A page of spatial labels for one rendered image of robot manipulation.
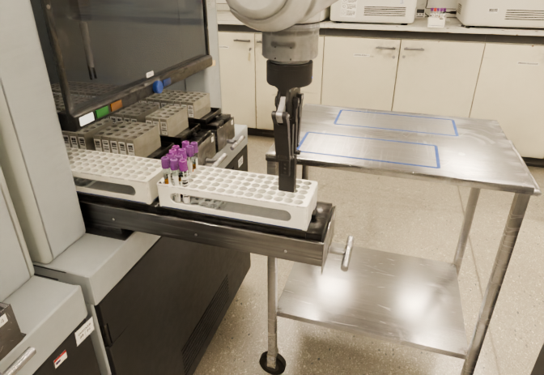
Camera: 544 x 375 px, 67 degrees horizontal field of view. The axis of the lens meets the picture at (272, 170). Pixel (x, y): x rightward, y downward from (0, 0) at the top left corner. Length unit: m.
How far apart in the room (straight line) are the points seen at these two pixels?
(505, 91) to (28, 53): 2.78
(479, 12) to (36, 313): 2.77
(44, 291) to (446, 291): 1.18
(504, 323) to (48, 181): 1.66
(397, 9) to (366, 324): 2.14
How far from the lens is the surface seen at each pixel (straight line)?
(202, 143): 1.14
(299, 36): 0.63
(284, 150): 0.68
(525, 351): 1.85
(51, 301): 0.81
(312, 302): 1.37
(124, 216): 0.87
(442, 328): 1.39
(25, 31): 0.79
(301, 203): 0.72
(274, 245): 0.75
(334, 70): 3.03
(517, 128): 3.19
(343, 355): 1.62
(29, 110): 0.79
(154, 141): 1.07
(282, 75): 0.65
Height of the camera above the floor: 1.23
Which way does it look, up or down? 26 degrees down
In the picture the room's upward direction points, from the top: straight up
